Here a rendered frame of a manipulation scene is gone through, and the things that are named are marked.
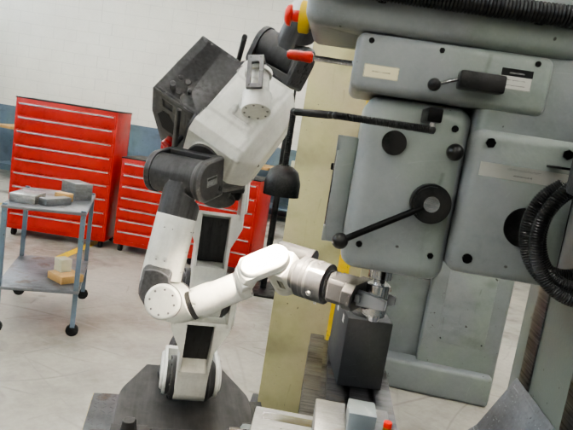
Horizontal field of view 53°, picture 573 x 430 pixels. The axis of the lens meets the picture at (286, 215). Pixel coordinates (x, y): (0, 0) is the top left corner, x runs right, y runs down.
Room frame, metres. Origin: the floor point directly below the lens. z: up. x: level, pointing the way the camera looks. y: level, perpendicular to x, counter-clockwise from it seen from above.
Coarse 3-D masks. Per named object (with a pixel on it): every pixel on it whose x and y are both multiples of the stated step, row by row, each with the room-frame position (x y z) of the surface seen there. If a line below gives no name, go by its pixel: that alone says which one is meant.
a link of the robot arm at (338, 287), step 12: (312, 264) 1.17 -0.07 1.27; (324, 264) 1.17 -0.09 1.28; (312, 276) 1.15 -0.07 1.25; (324, 276) 1.15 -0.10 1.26; (336, 276) 1.15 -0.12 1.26; (348, 276) 1.17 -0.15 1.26; (312, 288) 1.14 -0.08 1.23; (324, 288) 1.15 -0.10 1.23; (336, 288) 1.12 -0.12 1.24; (348, 288) 1.10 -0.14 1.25; (360, 288) 1.12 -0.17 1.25; (312, 300) 1.17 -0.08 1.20; (324, 300) 1.17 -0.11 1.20; (336, 300) 1.12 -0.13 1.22; (348, 300) 1.08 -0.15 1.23
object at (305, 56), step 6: (288, 54) 1.23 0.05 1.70; (294, 54) 1.23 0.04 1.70; (300, 54) 1.23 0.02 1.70; (306, 54) 1.23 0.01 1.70; (312, 54) 1.23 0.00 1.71; (294, 60) 1.24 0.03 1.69; (300, 60) 1.23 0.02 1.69; (306, 60) 1.23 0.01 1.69; (312, 60) 1.23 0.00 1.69; (318, 60) 1.23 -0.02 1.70; (324, 60) 1.23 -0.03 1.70; (330, 60) 1.23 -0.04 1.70; (336, 60) 1.23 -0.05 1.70; (342, 60) 1.23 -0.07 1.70; (348, 60) 1.23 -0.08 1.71
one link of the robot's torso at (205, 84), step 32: (192, 64) 1.39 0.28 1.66; (224, 64) 1.41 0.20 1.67; (160, 96) 1.35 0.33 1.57; (192, 96) 1.34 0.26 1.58; (224, 96) 1.37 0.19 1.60; (288, 96) 1.42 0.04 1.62; (160, 128) 1.46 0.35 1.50; (192, 128) 1.32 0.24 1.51; (224, 128) 1.32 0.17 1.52; (256, 128) 1.35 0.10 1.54; (224, 160) 1.33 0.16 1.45; (256, 160) 1.34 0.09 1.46
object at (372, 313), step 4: (368, 288) 1.11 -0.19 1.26; (368, 292) 1.11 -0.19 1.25; (372, 292) 1.10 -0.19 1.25; (376, 292) 1.10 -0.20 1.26; (380, 292) 1.10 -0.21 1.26; (384, 292) 1.10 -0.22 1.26; (388, 292) 1.11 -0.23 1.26; (380, 296) 1.10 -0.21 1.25; (384, 296) 1.10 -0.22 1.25; (388, 296) 1.11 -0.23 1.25; (364, 308) 1.11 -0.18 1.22; (364, 312) 1.11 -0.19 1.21; (368, 312) 1.10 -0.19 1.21; (372, 312) 1.10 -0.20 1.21; (376, 312) 1.10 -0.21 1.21; (380, 312) 1.10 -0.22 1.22; (384, 312) 1.11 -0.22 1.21; (368, 316) 1.10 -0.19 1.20; (372, 316) 1.10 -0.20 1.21; (376, 316) 1.10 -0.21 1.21; (380, 316) 1.10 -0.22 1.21; (384, 316) 1.11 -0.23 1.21
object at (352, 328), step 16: (336, 320) 1.58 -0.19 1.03; (352, 320) 1.42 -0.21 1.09; (384, 320) 1.44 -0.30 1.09; (336, 336) 1.53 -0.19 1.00; (352, 336) 1.42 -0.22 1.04; (368, 336) 1.42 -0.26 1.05; (384, 336) 1.43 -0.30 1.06; (336, 352) 1.49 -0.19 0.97; (352, 352) 1.42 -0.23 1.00; (368, 352) 1.42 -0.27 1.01; (384, 352) 1.43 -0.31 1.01; (336, 368) 1.46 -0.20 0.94; (352, 368) 1.42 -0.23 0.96; (368, 368) 1.42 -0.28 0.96; (384, 368) 1.43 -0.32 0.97; (352, 384) 1.42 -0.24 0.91; (368, 384) 1.42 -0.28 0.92
